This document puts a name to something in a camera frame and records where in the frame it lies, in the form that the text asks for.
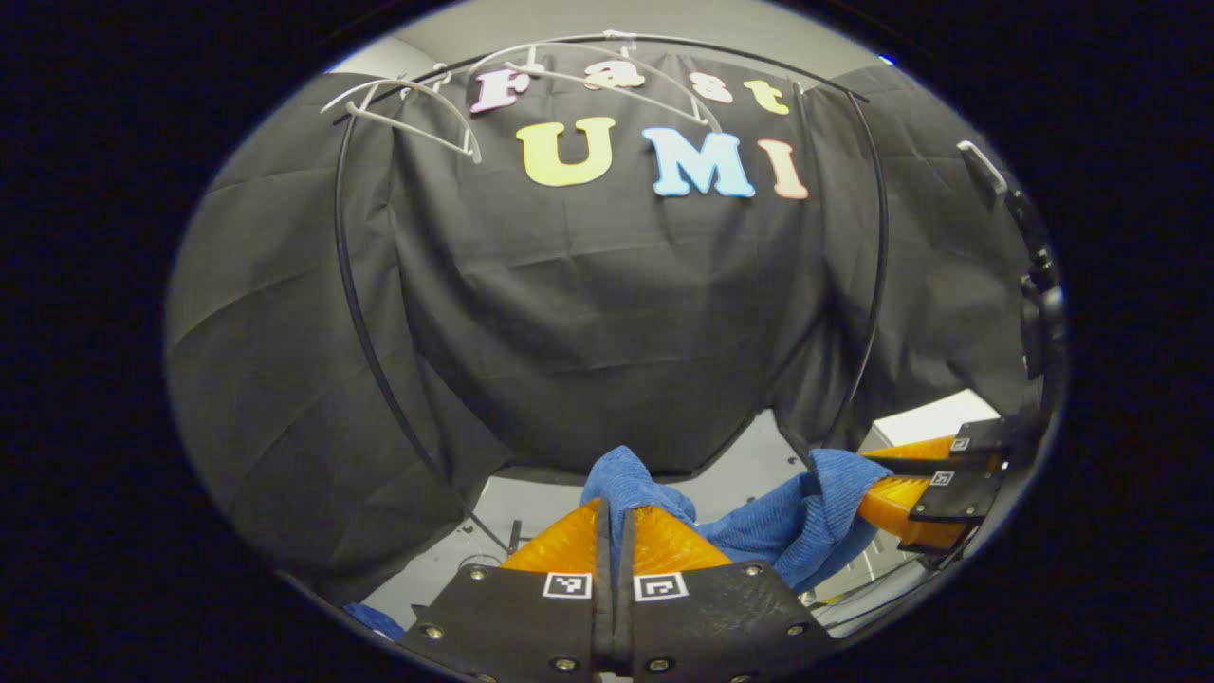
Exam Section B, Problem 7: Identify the white plastic hanger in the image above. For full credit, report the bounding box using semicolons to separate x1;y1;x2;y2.
321;78;483;164

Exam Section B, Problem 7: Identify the white cabinet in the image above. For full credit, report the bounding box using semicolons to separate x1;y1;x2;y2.
873;389;1002;447

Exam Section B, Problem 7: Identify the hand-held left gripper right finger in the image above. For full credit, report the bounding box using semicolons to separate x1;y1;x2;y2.
616;503;837;683

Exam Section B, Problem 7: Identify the white jacket hanger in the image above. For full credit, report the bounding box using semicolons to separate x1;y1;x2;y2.
469;30;724;129

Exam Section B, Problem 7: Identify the black metal clothes rack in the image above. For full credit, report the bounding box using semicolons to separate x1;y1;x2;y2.
332;31;892;556

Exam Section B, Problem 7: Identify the black backdrop cloth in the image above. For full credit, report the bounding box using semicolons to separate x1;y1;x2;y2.
163;43;1054;608

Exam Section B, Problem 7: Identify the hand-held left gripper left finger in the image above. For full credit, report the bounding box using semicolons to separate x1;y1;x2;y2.
396;497;614;683

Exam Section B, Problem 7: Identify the blue corduroy jacket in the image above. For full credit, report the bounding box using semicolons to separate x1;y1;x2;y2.
343;444;894;642

